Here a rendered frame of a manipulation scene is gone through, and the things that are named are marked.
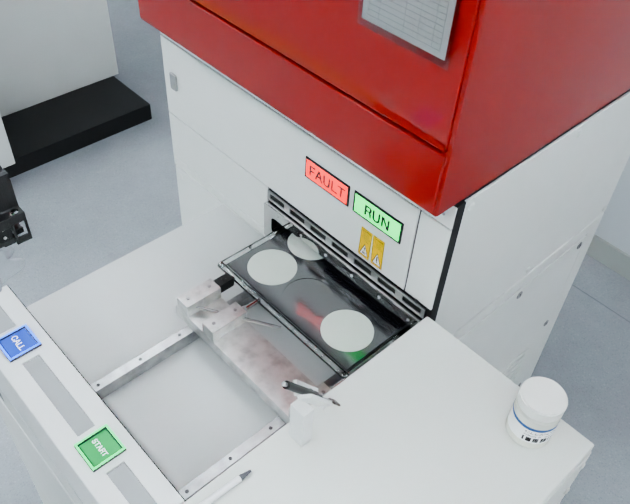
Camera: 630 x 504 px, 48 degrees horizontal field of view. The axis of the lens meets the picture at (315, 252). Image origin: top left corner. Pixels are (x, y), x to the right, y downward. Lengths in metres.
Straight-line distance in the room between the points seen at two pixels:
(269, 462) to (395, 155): 0.50
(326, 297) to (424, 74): 0.56
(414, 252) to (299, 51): 0.39
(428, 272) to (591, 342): 1.52
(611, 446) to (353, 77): 1.68
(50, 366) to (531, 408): 0.76
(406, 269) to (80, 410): 0.59
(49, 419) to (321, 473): 0.43
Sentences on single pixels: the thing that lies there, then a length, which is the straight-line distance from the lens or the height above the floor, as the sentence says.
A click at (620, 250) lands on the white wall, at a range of 2.94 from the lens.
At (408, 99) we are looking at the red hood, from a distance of 1.03.
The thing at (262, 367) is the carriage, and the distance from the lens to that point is 1.30.
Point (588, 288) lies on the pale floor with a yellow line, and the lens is 2.88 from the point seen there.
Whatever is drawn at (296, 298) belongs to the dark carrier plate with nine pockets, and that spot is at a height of 0.90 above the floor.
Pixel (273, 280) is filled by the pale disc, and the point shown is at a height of 0.90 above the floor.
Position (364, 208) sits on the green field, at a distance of 1.28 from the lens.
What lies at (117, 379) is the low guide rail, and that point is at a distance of 1.35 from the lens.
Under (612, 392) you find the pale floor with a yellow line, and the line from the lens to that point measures 2.59.
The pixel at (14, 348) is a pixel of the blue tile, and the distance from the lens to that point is 1.29.
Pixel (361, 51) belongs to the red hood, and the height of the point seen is 1.42.
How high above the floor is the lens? 1.93
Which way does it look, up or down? 45 degrees down
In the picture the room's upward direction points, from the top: 4 degrees clockwise
